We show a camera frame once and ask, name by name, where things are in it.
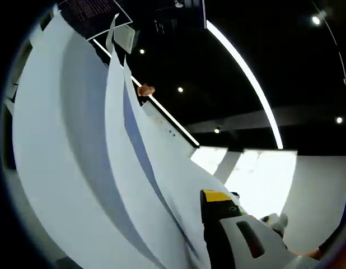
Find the small bright window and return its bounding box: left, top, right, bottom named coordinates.
left=189, top=147, right=228, bottom=176

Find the ceiling spotlight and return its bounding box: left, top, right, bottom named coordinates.
left=311, top=11, right=328, bottom=26

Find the ceiling air conditioner unit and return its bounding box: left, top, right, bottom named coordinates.
left=113, top=25, right=138, bottom=54

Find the thin ceiling light strip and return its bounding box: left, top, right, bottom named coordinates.
left=93, top=38, right=201, bottom=147

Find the stack of white printing papers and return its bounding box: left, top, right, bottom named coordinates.
left=11, top=12, right=248, bottom=269

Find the dark hanging ceiling panel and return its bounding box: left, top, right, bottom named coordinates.
left=60, top=0, right=134, bottom=42

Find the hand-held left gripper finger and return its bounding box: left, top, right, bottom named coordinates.
left=200, top=189, right=301, bottom=269

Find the long ceiling light strip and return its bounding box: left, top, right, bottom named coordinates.
left=205, top=19, right=284, bottom=150

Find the large bright window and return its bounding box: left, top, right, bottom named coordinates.
left=225, top=150, right=298, bottom=222

